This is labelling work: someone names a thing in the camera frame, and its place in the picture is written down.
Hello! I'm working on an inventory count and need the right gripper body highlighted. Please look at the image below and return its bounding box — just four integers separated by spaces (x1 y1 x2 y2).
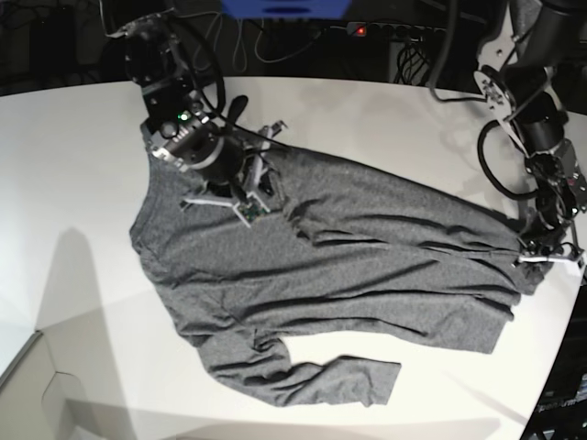
179 119 290 229

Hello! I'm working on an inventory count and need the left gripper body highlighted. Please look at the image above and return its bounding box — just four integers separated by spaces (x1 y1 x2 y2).
513 224 585 270

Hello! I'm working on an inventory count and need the grey long-sleeve t-shirt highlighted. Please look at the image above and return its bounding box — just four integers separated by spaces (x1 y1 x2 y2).
130 148 548 407

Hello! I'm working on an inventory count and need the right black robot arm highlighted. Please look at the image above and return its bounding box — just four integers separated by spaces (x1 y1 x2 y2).
112 12 286 226

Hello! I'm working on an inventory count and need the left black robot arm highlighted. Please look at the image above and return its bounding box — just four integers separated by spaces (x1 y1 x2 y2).
474 1 586 274

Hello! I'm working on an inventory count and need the blue plastic box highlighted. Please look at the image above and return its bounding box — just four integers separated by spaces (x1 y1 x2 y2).
221 0 351 19

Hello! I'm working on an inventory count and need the black power strip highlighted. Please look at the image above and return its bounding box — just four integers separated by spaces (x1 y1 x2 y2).
345 22 446 42

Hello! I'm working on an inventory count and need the grey side table panel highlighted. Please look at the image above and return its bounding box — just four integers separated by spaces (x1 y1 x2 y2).
1 333 80 439

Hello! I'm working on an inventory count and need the grey looped cable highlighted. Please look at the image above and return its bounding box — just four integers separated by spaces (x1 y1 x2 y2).
192 13 317 73

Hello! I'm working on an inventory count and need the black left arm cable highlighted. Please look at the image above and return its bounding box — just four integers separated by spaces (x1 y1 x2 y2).
428 0 540 203

